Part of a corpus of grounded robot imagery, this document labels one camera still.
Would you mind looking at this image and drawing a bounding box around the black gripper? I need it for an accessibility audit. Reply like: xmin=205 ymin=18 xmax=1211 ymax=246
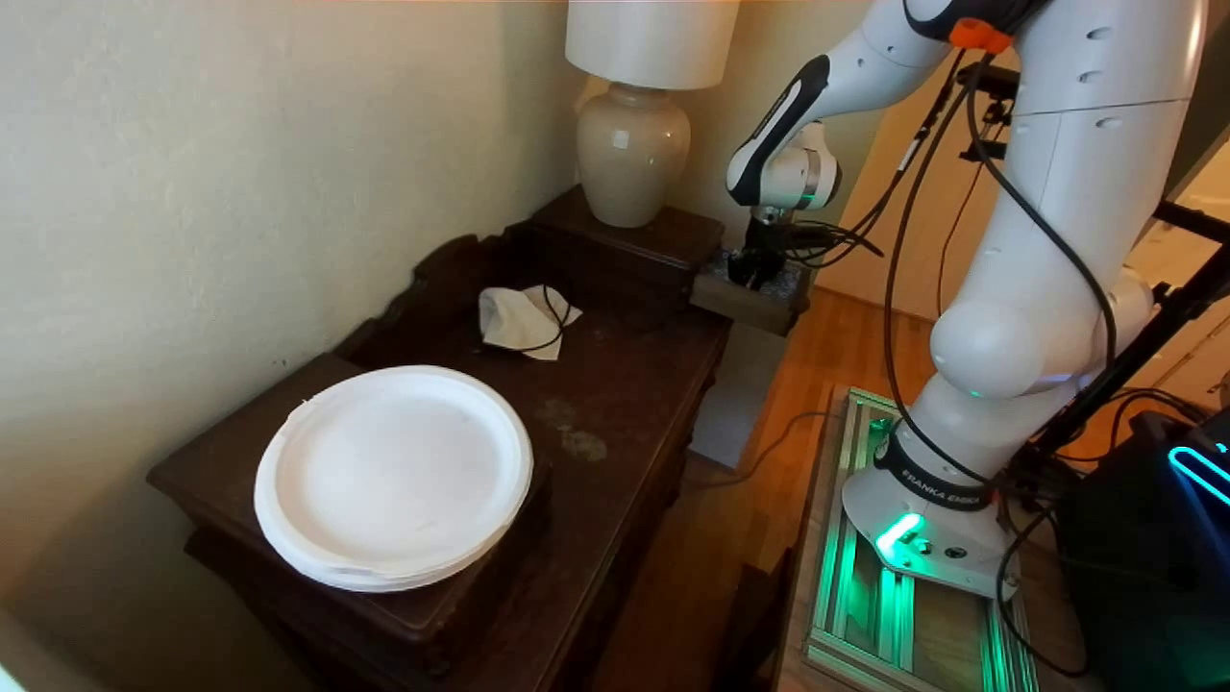
xmin=729 ymin=211 xmax=829 ymax=293

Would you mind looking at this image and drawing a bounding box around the wooden drawer blue floral lining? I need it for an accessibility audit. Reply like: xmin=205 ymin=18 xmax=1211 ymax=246
xmin=688 ymin=261 xmax=816 ymax=338

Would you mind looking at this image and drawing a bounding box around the white ceramic table lamp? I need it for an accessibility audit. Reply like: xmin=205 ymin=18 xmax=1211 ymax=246
xmin=560 ymin=0 xmax=743 ymax=230

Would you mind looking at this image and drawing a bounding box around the dark wooden side table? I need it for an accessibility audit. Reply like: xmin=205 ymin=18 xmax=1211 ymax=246
xmin=145 ymin=186 xmax=735 ymax=692

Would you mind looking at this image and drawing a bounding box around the white face mask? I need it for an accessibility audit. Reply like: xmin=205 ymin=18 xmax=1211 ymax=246
xmin=475 ymin=282 xmax=588 ymax=366

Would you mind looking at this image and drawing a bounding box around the wooden platform with green lights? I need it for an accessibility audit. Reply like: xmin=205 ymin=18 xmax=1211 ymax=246
xmin=774 ymin=379 xmax=1090 ymax=692

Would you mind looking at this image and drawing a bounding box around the black metal stand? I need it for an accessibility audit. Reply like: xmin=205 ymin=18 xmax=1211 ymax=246
xmin=1024 ymin=196 xmax=1230 ymax=465

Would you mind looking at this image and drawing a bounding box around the white paper plate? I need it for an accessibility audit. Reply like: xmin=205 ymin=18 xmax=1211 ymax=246
xmin=252 ymin=491 xmax=532 ymax=594
xmin=248 ymin=362 xmax=538 ymax=575

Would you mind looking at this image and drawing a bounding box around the black box with neon light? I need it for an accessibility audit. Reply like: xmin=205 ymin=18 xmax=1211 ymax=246
xmin=1058 ymin=405 xmax=1230 ymax=692

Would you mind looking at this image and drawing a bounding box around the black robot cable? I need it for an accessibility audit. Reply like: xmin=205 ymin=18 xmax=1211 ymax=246
xmin=881 ymin=51 xmax=995 ymax=491
xmin=963 ymin=60 xmax=1121 ymax=377

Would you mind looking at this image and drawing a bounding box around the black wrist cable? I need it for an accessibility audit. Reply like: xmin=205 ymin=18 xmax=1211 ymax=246
xmin=817 ymin=60 xmax=968 ymax=271

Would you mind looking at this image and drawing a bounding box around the thin grey floor cable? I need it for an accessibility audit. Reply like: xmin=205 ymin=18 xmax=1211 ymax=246
xmin=697 ymin=405 xmax=838 ymax=494

